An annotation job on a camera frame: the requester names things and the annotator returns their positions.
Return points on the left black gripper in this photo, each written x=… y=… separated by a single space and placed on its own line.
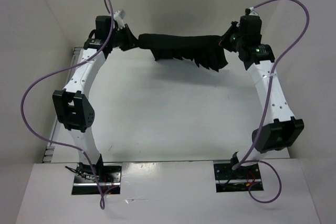
x=131 y=42

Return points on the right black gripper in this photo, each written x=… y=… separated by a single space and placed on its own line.
x=224 y=41

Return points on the black pleated skirt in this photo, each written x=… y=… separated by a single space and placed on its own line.
x=202 y=50

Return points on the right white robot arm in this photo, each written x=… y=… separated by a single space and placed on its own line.
x=278 y=128

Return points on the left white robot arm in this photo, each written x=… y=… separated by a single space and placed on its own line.
x=82 y=119

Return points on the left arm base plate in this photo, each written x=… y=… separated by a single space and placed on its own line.
x=109 y=181

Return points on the aluminium table edge rail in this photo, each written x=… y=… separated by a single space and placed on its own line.
x=63 y=103

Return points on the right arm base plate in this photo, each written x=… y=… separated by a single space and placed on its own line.
x=228 y=180

